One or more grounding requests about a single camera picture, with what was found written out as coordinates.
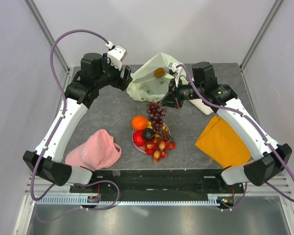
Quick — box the dark purple fake plum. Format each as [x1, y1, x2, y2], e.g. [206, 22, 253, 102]
[142, 128, 155, 141]

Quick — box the left aluminium frame post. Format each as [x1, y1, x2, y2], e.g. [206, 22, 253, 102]
[24, 0, 70, 72]

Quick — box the white cable duct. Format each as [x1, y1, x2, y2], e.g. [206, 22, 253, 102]
[36, 195, 225, 206]

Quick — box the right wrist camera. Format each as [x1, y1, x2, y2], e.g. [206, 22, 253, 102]
[166, 63, 182, 81]

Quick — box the aluminium frame post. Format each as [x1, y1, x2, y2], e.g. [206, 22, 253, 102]
[24, 0, 70, 72]
[239, 0, 284, 71]

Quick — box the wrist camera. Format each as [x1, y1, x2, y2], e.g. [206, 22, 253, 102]
[166, 63, 182, 81]
[106, 41, 127, 70]

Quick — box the red fake apple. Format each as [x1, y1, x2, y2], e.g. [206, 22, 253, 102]
[132, 130, 147, 147]

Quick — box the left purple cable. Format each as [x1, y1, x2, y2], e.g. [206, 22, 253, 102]
[30, 29, 120, 222]

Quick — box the pink plate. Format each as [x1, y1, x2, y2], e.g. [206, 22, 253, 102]
[131, 123, 171, 153]

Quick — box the white folded towel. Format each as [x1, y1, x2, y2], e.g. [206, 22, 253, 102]
[190, 99, 214, 115]

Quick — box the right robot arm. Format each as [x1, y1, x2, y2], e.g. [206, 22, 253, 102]
[161, 62, 292, 193]

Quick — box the brown fake kiwi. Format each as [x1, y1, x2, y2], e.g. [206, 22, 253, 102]
[154, 68, 166, 78]

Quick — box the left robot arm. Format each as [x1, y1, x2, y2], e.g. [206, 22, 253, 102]
[23, 47, 132, 192]

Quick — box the right aluminium frame post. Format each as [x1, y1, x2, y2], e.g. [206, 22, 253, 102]
[239, 0, 284, 71]

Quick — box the yellow fake banana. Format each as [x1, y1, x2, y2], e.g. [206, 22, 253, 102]
[147, 121, 169, 137]

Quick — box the orange fake fruit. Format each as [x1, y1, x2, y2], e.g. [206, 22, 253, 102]
[131, 116, 148, 131]

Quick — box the translucent green plastic bag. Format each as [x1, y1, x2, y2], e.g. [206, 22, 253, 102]
[126, 52, 180, 101]

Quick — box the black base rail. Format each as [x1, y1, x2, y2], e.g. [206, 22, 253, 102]
[70, 168, 245, 196]

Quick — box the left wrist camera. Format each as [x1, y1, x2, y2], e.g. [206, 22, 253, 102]
[106, 41, 127, 70]

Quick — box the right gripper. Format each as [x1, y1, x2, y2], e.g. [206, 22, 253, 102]
[159, 77, 204, 109]

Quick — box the orange folded cloth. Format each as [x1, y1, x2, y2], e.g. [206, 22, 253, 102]
[195, 116, 251, 168]

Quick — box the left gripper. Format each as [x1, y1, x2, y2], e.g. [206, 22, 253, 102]
[95, 53, 132, 91]

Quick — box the pink baseball cap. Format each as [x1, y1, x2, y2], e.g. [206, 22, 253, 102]
[65, 129, 122, 171]

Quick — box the dark grape bunch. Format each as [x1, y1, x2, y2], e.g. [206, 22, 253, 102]
[147, 101, 166, 135]

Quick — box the red strawberry bunch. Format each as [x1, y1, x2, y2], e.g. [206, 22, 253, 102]
[143, 130, 176, 163]

